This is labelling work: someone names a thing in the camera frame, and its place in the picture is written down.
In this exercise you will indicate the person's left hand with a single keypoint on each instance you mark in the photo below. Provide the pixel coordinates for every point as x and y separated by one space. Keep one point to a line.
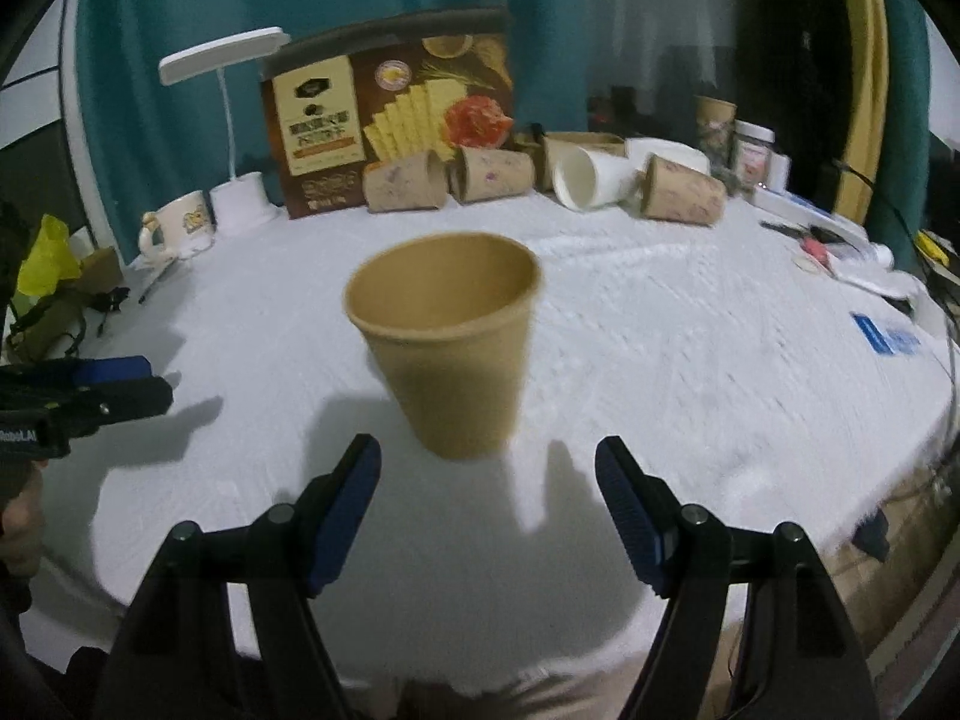
21 517

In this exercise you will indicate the brown cracker box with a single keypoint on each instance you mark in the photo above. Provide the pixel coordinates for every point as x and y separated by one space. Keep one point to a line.
390 109

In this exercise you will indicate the white tablecloth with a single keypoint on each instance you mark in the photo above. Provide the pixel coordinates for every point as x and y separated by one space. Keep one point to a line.
525 390

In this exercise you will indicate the white printed mug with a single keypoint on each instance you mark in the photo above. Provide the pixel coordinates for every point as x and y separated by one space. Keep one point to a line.
180 225

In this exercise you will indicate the blue card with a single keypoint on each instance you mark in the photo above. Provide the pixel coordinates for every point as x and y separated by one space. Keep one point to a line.
885 334

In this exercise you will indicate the white flat box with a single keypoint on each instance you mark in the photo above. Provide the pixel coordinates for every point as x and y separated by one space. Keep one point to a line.
795 206

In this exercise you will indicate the white desk lamp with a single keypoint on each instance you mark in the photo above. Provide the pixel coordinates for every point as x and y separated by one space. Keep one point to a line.
232 127

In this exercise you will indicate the plain brown paper cup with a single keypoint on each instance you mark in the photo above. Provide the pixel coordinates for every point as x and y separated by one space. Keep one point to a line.
446 330

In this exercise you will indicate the teal curtain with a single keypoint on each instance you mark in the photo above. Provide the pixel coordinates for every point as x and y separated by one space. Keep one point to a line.
300 30

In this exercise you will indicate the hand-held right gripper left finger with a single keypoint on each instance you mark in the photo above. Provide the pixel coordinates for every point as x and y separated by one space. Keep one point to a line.
341 521

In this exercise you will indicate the white paper cup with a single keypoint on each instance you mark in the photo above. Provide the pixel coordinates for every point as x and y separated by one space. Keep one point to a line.
596 178

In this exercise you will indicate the white lidded jar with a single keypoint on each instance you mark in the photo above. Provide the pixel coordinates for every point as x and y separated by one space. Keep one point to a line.
752 154

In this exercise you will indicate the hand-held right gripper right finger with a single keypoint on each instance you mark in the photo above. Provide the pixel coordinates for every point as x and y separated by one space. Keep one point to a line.
637 517

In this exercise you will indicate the tall floral paper cup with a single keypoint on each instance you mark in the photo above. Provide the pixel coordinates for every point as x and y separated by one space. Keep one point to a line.
714 127

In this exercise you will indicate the yellow plastic bag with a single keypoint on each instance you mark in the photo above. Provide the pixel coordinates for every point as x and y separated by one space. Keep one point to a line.
46 259

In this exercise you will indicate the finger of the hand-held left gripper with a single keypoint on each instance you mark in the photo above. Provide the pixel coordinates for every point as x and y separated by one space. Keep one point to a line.
112 399
112 370

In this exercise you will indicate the floral brown paper cup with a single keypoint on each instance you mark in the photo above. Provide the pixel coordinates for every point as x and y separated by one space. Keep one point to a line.
491 172
405 181
684 191

